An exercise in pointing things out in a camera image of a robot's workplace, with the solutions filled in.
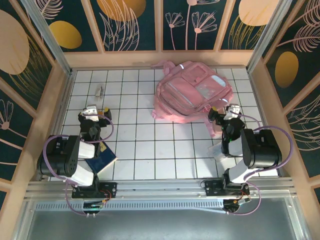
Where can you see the blue book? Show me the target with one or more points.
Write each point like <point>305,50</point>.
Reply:
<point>105,157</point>

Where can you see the small controller board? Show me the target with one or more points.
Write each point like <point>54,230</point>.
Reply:
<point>93,206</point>
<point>236,203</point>

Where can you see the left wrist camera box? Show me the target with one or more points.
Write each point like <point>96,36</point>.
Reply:
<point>90,113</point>

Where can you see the grey metal shelf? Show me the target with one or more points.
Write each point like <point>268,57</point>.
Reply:
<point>160,225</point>

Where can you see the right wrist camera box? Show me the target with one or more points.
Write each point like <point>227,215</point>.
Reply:
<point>233,111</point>

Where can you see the white plastic packet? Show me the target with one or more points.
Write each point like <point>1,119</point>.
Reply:
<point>214,151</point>

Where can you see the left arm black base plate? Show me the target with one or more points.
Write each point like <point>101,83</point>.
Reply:
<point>110,190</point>

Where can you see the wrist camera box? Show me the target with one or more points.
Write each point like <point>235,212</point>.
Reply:
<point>233,111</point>
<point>90,113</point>

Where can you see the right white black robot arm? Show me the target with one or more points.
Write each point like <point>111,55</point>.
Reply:
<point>262,150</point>

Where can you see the aluminium mounting rail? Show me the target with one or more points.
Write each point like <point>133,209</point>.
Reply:
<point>160,186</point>

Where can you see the clear pack of pens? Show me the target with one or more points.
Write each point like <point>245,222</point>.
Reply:
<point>99,91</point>

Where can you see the aluminium frame post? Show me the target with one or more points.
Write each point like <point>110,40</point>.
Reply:
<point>265,37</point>
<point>53,50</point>

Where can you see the pink backpack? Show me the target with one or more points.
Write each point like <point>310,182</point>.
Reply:
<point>190,92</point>

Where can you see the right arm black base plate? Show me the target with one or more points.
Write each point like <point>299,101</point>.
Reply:
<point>212,188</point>

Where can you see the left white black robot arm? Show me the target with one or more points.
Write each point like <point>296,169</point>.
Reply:
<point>60,155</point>

